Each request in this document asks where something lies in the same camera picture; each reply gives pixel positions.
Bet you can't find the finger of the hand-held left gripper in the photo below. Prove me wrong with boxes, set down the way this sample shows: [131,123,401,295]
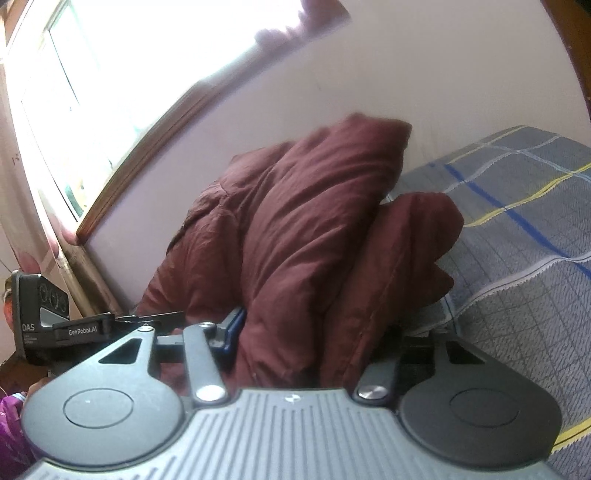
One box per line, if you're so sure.
[115,311,186,334]

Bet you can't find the maroon padded jacket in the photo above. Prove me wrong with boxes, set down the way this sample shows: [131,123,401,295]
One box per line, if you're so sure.
[136,113,465,394]

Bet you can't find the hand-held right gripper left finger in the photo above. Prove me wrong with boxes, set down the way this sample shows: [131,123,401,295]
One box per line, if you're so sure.
[92,307,246,408]

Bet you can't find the grey plaid blanket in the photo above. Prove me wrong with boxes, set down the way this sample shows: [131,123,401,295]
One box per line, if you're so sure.
[379,124,591,480]

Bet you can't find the wooden framed window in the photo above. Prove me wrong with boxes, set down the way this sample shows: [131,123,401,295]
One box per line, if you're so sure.
[0,0,352,243]

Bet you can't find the pink curtain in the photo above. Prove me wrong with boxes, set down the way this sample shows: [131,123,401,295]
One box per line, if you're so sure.
[0,69,86,365]

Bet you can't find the brown wooden door frame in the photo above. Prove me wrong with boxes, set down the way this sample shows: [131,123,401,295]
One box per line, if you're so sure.
[542,0,591,121]

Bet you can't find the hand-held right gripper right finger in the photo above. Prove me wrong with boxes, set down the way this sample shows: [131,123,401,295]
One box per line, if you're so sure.
[353,330,490,403]

